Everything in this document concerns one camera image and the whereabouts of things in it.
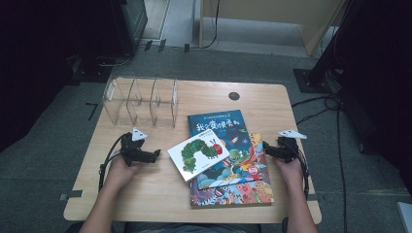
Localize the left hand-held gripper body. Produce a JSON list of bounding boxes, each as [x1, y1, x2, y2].
[[120, 127, 148, 168]]

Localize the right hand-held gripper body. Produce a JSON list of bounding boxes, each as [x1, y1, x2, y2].
[[275, 129, 308, 163]]

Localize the white caterpillar picture book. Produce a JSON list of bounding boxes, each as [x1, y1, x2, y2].
[[167, 128, 230, 183]]

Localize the clear acrylic book rack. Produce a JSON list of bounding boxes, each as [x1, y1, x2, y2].
[[102, 77, 180, 129]]

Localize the dark blue picture book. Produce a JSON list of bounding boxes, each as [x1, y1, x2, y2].
[[187, 109, 264, 190]]

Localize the light blue animal picture book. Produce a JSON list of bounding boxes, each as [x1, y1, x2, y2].
[[189, 131, 275, 209]]

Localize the person's right hand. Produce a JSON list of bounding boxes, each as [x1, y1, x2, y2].
[[274, 158, 304, 190]]

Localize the person's left hand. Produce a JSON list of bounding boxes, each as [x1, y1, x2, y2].
[[105, 154, 144, 192]]

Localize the grey tape strip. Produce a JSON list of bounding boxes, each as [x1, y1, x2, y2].
[[58, 189, 84, 202]]

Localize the black metal stand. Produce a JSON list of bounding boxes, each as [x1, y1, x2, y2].
[[307, 0, 359, 85]]

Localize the light wooden furniture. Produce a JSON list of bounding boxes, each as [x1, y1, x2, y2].
[[198, 0, 346, 57]]

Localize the black cabinet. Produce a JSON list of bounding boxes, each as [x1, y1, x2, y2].
[[111, 0, 149, 56]]

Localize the white box corner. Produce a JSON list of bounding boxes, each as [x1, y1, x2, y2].
[[395, 201, 412, 233]]

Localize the right hand-held gripper black cable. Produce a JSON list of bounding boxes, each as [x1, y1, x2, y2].
[[291, 142, 311, 199]]

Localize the hand-held gripper black cable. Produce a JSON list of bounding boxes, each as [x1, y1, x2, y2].
[[291, 142, 311, 199], [98, 133, 128, 192]]

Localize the left hand-held gripper black cable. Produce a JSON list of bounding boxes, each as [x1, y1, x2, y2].
[[98, 133, 128, 192]]

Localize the black floor cable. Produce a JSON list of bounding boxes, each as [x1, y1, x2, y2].
[[291, 93, 348, 233]]

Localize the black stand base plate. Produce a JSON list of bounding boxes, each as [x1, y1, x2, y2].
[[292, 68, 342, 95]]

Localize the black hanging cable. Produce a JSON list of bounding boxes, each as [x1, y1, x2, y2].
[[189, 0, 222, 51]]

